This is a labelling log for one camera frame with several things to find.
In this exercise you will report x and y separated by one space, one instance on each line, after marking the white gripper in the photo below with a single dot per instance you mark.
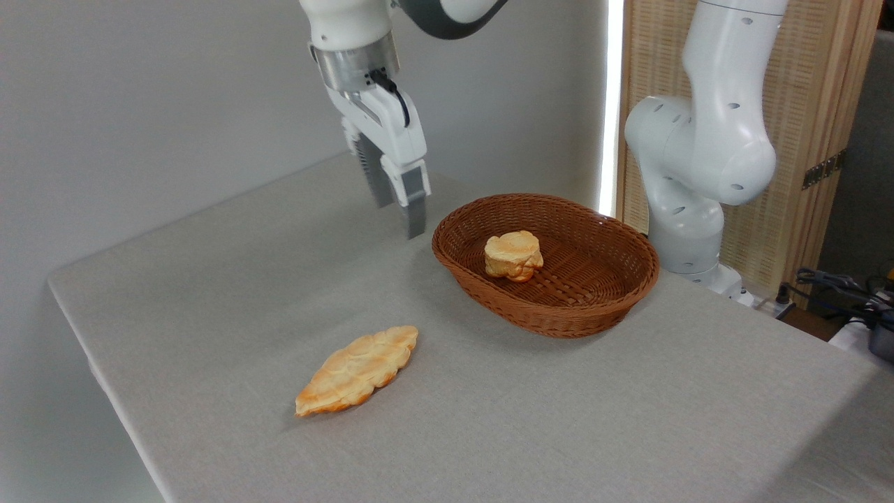
391 133

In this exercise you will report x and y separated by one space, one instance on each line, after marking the small round bread roll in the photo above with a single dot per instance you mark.
513 255

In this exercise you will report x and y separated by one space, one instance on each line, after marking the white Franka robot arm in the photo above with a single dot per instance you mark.
705 147

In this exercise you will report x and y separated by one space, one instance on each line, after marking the long flat bread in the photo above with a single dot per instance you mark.
356 369

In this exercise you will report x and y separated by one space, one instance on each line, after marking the brown wicker basket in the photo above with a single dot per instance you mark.
594 293

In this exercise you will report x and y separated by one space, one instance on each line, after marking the grey tablecloth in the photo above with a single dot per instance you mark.
531 412

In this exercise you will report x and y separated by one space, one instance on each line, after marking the dark metal screen hinge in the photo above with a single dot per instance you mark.
824 170

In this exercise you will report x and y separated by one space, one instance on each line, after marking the grey box device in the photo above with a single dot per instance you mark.
883 342

